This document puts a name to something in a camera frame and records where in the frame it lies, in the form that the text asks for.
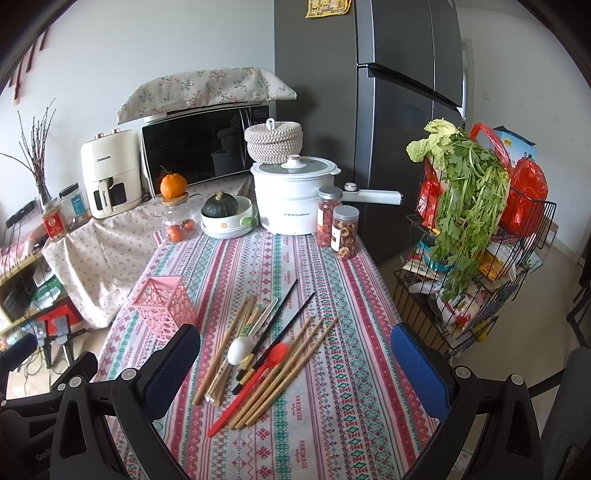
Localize bamboo chopstick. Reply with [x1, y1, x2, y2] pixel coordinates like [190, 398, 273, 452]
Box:
[229, 316, 315, 429]
[192, 295, 256, 406]
[238, 318, 339, 429]
[229, 319, 324, 429]

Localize pink perforated utensil holder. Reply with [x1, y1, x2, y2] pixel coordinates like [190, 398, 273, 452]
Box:
[131, 276, 197, 341]

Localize black chopstick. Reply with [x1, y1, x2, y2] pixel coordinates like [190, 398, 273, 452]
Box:
[235, 279, 298, 382]
[231, 292, 315, 395]

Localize red plastic spoon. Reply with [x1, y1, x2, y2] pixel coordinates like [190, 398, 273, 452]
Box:
[207, 342, 287, 438]

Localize floral side table cloth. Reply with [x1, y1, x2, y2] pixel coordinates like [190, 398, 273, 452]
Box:
[41, 174, 256, 329]

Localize wrapped disposable chopsticks pair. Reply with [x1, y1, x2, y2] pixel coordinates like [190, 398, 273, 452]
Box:
[205, 299, 276, 407]

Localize patterned woven tablecloth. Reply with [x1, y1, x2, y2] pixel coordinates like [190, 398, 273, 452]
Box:
[89, 227, 452, 480]

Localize glass jar with tomatoes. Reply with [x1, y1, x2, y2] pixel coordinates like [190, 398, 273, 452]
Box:
[161, 192, 198, 243]

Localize red labelled glass jar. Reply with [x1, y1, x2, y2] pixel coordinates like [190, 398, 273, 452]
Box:
[42, 198, 67, 241]

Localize white ceramic casserole dish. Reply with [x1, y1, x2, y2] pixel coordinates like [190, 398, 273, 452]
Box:
[200, 196, 259, 239]

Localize blue labelled clear canister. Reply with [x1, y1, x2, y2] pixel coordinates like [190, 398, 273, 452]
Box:
[58, 183, 91, 231]

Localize dark green squash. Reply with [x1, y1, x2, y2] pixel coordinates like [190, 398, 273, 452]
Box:
[201, 191, 239, 218]

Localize orange tangerine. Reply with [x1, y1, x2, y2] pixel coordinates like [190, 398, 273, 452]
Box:
[159, 166, 187, 200]

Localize red plastic bag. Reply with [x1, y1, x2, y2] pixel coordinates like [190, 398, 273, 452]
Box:
[470, 123, 548, 238]

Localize white electric cooking pot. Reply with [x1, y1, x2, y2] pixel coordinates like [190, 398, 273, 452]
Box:
[249, 155, 404, 236]

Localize green leafy vegetables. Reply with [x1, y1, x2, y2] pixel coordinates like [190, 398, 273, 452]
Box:
[406, 119, 513, 301]

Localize black microwave oven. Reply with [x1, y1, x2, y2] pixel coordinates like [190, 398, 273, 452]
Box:
[141, 104, 270, 196]

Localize jar of dried fruit rings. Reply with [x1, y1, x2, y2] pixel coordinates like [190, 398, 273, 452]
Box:
[331, 205, 360, 260]

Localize jar of red dried fruit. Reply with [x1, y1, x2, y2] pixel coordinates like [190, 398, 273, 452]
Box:
[317, 186, 342, 248]

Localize dried branch bouquet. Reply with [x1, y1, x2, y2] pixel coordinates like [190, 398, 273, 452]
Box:
[1, 100, 56, 205]

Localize floral microwave dust cover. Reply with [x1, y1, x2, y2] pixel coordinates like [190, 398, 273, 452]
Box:
[117, 67, 297, 124]

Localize grey refrigerator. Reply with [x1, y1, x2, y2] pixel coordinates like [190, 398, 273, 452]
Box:
[274, 0, 463, 262]

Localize yellow fridge magnet pad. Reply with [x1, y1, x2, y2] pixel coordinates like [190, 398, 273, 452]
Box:
[305, 0, 353, 19]

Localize black wire storage rack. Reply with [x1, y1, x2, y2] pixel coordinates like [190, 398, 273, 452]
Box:
[393, 189, 556, 359]

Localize woven rope basket with lid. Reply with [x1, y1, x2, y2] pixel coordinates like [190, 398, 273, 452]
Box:
[245, 118, 304, 164]

